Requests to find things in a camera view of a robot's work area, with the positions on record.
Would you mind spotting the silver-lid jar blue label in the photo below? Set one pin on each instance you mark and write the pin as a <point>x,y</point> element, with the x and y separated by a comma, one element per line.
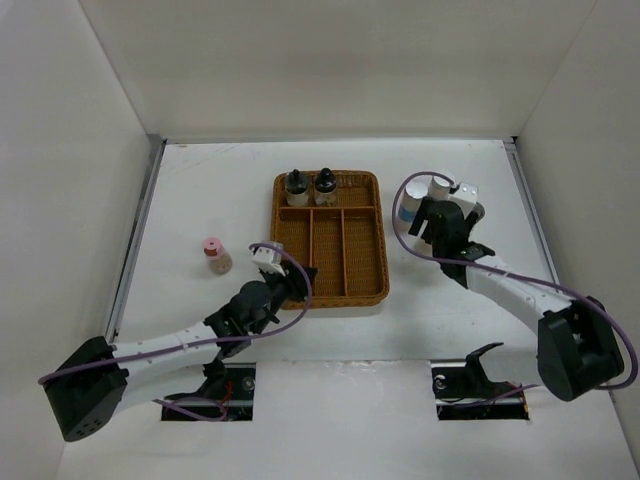
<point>412,195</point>

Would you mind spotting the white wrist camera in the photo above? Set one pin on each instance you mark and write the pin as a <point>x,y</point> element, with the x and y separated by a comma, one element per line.
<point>465,196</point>
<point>267,257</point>

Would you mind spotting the clear-cap white salt bottle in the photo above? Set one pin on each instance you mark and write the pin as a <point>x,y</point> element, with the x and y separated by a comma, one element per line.
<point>479,211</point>

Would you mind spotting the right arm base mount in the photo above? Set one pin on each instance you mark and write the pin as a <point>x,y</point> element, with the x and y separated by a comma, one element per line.
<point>464,392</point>

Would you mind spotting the brown wicker tray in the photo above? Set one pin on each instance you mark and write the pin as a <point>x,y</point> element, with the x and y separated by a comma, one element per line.
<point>345,242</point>

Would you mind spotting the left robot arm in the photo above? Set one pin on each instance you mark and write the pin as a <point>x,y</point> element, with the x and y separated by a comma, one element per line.
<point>100,379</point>

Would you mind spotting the black-lid jar white powder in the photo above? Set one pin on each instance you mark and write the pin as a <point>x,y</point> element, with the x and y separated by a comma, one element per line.
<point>296,188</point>

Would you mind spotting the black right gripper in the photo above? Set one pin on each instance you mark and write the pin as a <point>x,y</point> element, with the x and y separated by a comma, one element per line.
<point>422,215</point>

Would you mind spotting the pink-lid spice bottle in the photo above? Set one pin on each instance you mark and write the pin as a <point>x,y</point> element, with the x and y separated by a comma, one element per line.
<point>219,260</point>

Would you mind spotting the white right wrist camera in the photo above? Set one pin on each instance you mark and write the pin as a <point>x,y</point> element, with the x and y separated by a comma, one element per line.
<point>465,196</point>

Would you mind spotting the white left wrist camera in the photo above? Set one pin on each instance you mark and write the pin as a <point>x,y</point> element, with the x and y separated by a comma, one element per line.
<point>267,257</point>

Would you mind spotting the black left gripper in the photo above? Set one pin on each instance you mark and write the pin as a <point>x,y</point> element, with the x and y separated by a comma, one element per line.
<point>295,281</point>

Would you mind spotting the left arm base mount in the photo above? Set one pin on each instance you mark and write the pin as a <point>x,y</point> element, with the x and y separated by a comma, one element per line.
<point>227,395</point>

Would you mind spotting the black-lid jar beige contents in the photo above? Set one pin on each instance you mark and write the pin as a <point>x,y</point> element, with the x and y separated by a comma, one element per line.
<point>325,187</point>

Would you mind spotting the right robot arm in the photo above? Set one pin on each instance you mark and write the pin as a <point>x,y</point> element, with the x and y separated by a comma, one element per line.
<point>577,349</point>

